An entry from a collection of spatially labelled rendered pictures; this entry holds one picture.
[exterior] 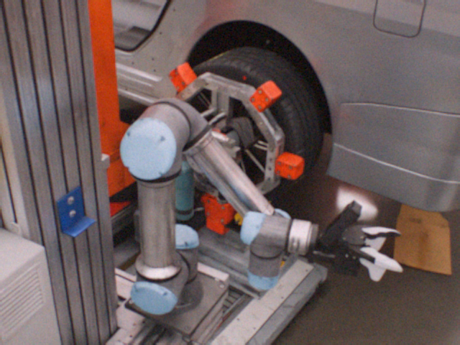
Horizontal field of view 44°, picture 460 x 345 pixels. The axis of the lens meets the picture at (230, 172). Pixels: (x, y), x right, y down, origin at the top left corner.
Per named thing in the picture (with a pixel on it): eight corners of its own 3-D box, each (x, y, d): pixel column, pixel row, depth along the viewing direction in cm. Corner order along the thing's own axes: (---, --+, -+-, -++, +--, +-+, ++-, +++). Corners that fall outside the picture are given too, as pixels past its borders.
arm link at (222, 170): (151, 98, 141) (270, 238, 154) (134, 118, 132) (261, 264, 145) (183, 73, 135) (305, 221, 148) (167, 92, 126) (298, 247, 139)
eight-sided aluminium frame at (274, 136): (277, 214, 243) (290, 97, 214) (269, 221, 238) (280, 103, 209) (178, 171, 268) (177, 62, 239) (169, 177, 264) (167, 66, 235)
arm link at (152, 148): (190, 286, 155) (192, 105, 126) (172, 326, 143) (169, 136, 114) (149, 277, 158) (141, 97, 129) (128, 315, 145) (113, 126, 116)
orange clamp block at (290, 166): (283, 165, 231) (302, 173, 227) (273, 173, 226) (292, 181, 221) (284, 150, 227) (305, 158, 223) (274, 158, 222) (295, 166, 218)
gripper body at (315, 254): (361, 259, 131) (309, 249, 133) (367, 227, 127) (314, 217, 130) (359, 278, 124) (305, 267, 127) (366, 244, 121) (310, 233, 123)
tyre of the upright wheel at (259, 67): (242, 195, 287) (351, 164, 241) (214, 218, 270) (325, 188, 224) (181, 77, 277) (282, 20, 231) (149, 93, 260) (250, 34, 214)
